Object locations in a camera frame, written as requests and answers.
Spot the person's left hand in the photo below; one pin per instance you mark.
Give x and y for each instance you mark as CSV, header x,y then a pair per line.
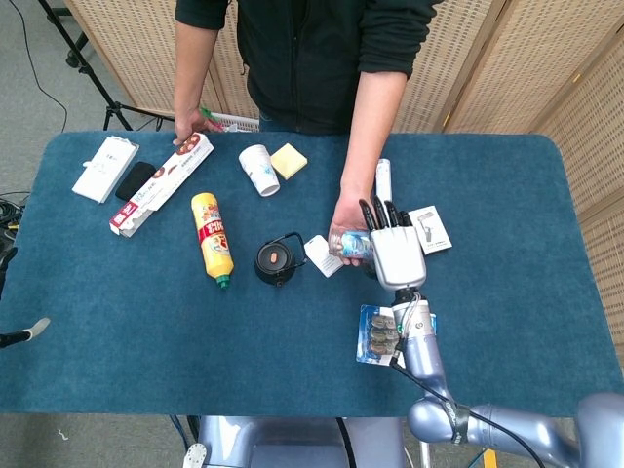
x,y
348,214

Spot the black tripod stand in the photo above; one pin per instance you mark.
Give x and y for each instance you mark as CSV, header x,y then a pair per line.
x,y
92,73

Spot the robot left five-finger hand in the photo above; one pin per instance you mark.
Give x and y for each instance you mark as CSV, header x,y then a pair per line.
x,y
19,334

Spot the small blue-labelled packet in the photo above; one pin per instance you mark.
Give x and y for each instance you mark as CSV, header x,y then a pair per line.
x,y
350,245

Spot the white box with gimbal print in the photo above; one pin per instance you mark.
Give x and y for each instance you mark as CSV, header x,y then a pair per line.
x,y
434,231

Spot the black soft pouch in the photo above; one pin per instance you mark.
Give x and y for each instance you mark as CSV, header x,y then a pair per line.
x,y
135,180

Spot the wicker folding screen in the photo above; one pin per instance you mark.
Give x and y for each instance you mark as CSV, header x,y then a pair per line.
x,y
146,49
536,63

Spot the correction tape blister pack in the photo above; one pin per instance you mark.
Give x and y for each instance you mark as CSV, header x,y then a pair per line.
x,y
375,336

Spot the green red small packet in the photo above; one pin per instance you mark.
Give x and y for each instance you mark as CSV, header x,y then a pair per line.
x,y
210,117

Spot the robot torso base silver-blue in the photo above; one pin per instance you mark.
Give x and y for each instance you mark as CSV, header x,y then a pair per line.
x,y
292,443

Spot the robot right arm silver-blue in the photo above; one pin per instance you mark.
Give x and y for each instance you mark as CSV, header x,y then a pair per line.
x,y
487,414

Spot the person's right hand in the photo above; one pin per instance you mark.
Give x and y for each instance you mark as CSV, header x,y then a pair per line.
x,y
189,124

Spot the blue table cloth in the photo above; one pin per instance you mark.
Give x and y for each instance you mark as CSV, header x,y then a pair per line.
x,y
244,365

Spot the person's right forearm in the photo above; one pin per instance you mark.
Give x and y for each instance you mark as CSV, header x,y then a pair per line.
x,y
192,68

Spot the flat white cardboard box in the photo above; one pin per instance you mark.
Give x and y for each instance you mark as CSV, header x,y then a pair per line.
x,y
105,168

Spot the small white card box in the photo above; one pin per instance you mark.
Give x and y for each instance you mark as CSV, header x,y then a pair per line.
x,y
319,256

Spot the person's torso black jacket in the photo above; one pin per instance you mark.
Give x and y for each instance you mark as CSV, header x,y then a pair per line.
x,y
302,58

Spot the long red white box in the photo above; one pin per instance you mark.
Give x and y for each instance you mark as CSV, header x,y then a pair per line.
x,y
161,185

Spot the yellow sticky note pad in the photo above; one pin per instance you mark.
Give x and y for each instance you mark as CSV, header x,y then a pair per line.
x,y
288,161

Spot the person's left forearm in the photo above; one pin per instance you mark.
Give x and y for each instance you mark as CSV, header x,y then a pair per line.
x,y
375,127

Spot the black small teapot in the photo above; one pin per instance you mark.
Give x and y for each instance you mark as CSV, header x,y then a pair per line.
x,y
274,261

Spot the robot right five-finger hand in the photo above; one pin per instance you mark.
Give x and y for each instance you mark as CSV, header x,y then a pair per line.
x,y
397,258

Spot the white paper cup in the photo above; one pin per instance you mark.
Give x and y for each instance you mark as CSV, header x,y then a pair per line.
x,y
260,170

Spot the yellow sauce bottle green cap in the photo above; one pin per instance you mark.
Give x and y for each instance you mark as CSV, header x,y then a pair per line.
x,y
213,239

